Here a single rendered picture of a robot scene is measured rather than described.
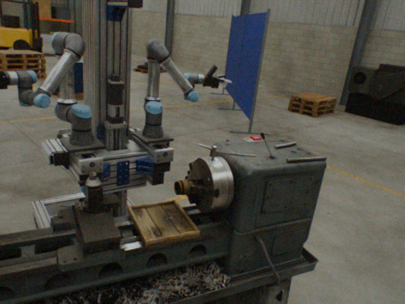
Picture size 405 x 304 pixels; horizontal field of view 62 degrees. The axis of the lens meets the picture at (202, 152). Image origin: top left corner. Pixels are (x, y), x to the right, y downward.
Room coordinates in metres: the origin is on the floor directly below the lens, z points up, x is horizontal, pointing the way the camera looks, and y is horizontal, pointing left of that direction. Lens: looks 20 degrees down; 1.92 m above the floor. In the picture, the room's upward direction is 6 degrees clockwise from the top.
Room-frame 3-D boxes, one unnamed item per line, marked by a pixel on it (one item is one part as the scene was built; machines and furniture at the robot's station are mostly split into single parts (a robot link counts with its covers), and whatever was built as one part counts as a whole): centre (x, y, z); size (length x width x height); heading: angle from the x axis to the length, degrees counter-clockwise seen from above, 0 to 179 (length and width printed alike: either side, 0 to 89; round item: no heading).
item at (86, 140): (1.98, 0.76, 1.21); 0.15 x 0.15 x 0.10
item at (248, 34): (8.60, -0.67, 1.18); 4.12 x 0.80 x 2.35; 7
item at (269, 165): (1.95, -0.40, 1.06); 0.59 x 0.48 x 0.39; 118
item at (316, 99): (9.45, -2.93, 0.22); 1.25 x 0.86 x 0.44; 138
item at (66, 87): (2.06, 0.88, 1.54); 0.15 x 0.12 x 0.55; 58
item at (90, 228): (1.47, 0.51, 0.95); 0.43 x 0.17 x 0.05; 28
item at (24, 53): (9.73, 5.55, 0.36); 1.26 x 0.86 x 0.73; 146
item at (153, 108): (2.29, 0.37, 1.33); 0.13 x 0.12 x 0.14; 16
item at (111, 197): (1.54, 0.51, 0.99); 0.20 x 0.10 x 0.05; 118
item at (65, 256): (1.43, 0.54, 0.90); 0.47 x 0.30 x 0.06; 28
